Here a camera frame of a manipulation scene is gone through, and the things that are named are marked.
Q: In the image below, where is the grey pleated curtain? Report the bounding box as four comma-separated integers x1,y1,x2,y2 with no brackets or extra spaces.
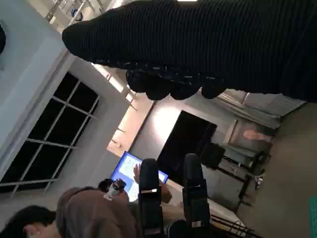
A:
216,91,306,130

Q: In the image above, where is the blue lit monitor screen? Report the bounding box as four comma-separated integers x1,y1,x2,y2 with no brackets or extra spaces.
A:
110,150,169,203

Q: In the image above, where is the green cutting mat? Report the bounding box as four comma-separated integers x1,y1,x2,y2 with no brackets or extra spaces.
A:
308,195,317,238

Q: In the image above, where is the black silver handheld device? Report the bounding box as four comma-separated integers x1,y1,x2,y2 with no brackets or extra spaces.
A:
107,178,127,197

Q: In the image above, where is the large black screen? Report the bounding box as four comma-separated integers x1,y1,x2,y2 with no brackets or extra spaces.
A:
157,110,218,186

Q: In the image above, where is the dark window with white frame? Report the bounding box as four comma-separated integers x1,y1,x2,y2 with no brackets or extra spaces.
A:
0,71,100,194

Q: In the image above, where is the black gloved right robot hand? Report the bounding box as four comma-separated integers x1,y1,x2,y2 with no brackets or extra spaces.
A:
61,0,317,104

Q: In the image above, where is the person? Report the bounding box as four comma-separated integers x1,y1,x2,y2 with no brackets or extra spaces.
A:
55,165,173,238
0,205,58,238
98,178,112,192

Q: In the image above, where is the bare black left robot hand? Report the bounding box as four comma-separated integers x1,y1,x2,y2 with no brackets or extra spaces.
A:
138,153,211,238

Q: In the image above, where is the black metal rack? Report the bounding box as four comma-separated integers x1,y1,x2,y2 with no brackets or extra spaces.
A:
217,146,272,207

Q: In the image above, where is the black speaker box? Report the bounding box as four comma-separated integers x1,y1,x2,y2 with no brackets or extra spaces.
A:
200,142,226,170

